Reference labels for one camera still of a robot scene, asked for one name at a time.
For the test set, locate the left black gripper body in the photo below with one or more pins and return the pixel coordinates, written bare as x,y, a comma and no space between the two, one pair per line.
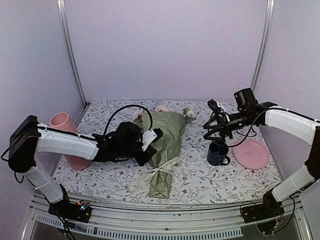
126,152

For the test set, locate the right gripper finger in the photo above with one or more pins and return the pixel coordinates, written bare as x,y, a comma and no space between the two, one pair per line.
212,133
220,139

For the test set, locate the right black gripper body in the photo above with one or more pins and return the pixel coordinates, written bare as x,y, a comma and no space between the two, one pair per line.
225,126

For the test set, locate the cream printed ribbon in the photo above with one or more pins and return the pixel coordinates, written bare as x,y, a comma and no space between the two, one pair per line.
144,182

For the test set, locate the green paper bouquet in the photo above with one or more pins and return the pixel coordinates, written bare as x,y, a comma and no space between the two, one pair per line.
173,125

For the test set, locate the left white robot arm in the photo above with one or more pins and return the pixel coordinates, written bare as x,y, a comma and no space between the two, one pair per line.
33,137

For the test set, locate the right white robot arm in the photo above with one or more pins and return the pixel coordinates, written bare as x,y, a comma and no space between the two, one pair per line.
303,127

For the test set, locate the dark blue mug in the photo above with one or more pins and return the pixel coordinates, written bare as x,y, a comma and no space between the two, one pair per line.
217,154

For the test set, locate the pink plate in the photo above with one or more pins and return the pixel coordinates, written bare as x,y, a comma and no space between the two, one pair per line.
251,154

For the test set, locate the floral patterned table mat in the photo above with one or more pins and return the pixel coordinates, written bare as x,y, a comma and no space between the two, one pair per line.
203,183

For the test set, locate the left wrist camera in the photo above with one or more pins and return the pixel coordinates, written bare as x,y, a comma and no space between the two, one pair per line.
150,136

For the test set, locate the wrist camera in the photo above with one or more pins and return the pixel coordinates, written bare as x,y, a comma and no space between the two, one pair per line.
150,136
217,110

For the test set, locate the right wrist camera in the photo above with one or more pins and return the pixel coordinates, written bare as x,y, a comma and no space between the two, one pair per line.
217,110

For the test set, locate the aluminium front rail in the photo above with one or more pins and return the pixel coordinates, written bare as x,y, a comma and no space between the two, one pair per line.
124,220

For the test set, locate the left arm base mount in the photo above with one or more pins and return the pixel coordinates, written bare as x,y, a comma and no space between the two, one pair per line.
80,211

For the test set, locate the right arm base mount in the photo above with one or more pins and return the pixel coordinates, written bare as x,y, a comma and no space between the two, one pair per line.
262,212

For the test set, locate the right aluminium frame post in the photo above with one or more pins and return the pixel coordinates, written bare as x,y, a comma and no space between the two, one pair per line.
267,24

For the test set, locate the aluminium frame post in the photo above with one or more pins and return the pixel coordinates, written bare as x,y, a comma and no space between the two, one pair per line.
62,13
267,24

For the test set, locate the left aluminium frame post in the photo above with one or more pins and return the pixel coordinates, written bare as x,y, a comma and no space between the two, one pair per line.
62,13

